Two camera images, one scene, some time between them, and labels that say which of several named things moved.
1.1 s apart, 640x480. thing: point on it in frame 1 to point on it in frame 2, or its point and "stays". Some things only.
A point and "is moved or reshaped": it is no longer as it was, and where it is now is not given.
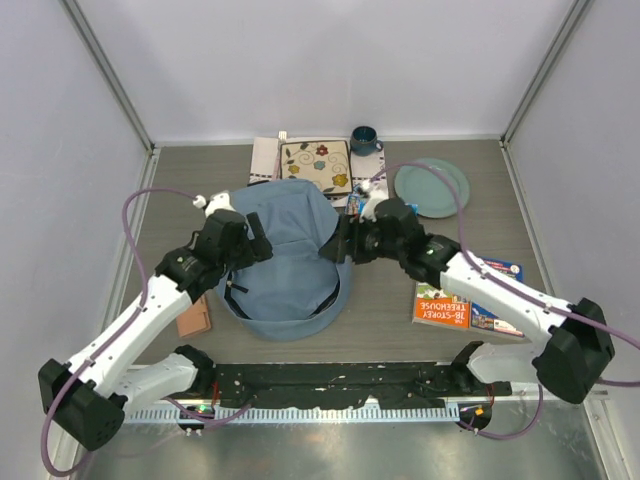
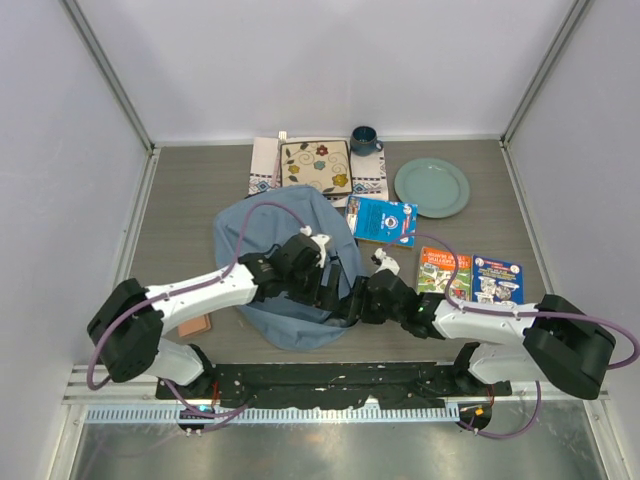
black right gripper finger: (342, 242) to (358, 291)
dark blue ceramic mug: (364, 142) stays
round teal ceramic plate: (427, 189) stays
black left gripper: (258, 249) to (325, 296)
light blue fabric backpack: (299, 293) is moved or reshaped
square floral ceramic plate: (323, 162) stays
